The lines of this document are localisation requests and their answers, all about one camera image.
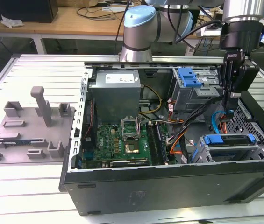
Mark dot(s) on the metal drive cage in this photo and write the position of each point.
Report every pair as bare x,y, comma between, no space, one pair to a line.
192,100

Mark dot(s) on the large black box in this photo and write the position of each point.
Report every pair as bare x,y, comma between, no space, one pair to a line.
29,11

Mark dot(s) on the hard disk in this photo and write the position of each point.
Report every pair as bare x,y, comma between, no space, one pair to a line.
213,139

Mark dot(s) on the white crumpled plastic bag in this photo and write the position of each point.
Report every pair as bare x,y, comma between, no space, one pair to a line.
11,22

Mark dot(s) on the wooden desk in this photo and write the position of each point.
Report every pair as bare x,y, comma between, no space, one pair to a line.
75,25

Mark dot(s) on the grey parts rack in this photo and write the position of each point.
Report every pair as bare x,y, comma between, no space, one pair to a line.
29,135

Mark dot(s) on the grey power supply unit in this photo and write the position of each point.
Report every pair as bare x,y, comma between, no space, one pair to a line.
116,98

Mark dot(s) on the green motherboard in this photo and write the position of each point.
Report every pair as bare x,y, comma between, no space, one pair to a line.
107,143

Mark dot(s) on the black PC case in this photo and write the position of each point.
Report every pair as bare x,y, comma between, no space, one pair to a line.
145,191

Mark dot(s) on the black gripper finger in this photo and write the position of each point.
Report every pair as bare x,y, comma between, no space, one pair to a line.
228,88

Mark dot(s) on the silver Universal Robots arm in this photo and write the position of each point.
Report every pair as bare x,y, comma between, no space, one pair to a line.
141,30

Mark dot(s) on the metal locking lever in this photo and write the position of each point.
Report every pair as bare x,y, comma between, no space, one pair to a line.
140,130

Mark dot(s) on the metal disk bay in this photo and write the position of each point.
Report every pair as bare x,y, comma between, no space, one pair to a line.
248,154

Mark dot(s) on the green RAM stick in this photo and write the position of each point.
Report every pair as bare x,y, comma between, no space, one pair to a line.
17,142

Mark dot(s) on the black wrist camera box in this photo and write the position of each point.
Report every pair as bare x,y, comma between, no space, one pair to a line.
247,78

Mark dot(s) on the black RAM slot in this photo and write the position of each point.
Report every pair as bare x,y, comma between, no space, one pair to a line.
159,144
150,144
163,144
154,144

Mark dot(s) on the blue drive cage latch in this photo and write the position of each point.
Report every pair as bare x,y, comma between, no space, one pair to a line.
187,77

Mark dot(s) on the CPU socket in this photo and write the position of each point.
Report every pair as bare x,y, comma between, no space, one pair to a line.
131,148

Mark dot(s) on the black graphics card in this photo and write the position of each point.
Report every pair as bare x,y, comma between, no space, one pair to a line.
129,163

